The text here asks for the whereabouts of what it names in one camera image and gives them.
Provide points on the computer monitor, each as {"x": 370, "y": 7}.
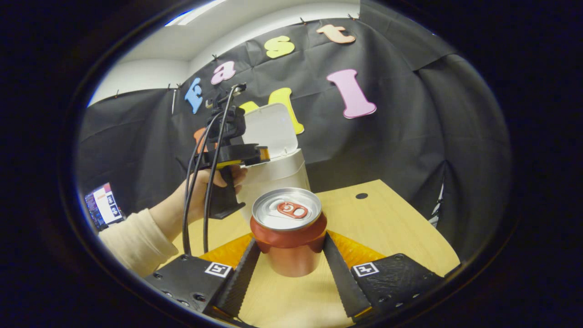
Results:
{"x": 107, "y": 205}

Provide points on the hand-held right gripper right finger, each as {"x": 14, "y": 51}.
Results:
{"x": 341, "y": 278}

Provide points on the black backdrop cloth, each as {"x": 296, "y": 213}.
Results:
{"x": 401, "y": 136}

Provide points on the white desktop garbage bin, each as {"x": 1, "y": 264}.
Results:
{"x": 282, "y": 168}

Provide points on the wooden desktop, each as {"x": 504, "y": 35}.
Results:
{"x": 387, "y": 218}

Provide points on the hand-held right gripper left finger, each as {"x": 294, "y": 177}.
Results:
{"x": 243, "y": 278}

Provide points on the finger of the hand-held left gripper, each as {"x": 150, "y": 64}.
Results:
{"x": 255, "y": 155}

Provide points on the red pop can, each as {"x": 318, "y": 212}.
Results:
{"x": 287, "y": 214}

